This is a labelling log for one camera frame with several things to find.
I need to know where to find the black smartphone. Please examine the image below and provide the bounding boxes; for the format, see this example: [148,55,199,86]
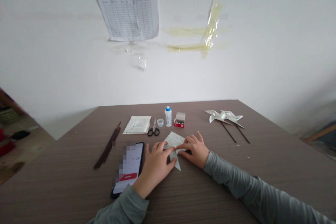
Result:
[110,141,146,200]

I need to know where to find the person's right hand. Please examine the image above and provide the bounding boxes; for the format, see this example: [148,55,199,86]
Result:
[176,131,210,170]

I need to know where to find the white glue bottle blue collar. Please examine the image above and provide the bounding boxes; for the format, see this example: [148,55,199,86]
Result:
[164,106,173,127]

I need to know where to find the red and white pin box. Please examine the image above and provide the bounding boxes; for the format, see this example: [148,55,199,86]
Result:
[174,112,187,129]

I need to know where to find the clear tape scraps on wall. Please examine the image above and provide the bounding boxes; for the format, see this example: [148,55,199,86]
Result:
[108,41,159,72]

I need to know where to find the paper pinwheel on dark stick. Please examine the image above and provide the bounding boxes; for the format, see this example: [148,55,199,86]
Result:
[220,110,251,145]
[204,109,237,144]

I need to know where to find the bundle of dark thin sticks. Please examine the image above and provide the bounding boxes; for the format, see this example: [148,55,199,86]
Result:
[93,121,122,170]

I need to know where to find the printed table sheet on wall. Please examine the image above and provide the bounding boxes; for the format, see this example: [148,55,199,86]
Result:
[93,0,160,42]

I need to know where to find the printed paper piece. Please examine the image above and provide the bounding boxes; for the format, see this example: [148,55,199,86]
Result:
[163,131,185,172]

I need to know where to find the woven basket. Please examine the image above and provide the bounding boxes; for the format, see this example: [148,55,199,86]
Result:
[0,107,19,124]

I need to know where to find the yellowed tape strips on wall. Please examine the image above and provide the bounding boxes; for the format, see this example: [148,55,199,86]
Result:
[161,0,230,61]

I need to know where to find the person's left hand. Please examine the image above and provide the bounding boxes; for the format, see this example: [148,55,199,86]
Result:
[132,141,178,199]

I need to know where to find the stack of printed paper sheets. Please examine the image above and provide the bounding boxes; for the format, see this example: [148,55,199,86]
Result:
[122,115,153,135]

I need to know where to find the wooden frame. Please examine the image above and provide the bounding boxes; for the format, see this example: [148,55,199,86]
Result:
[305,122,336,144]

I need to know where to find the red object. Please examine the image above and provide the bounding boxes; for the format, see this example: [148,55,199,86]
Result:
[0,129,17,158]

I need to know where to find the black-handled scissors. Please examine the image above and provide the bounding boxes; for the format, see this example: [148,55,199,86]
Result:
[147,118,161,137]

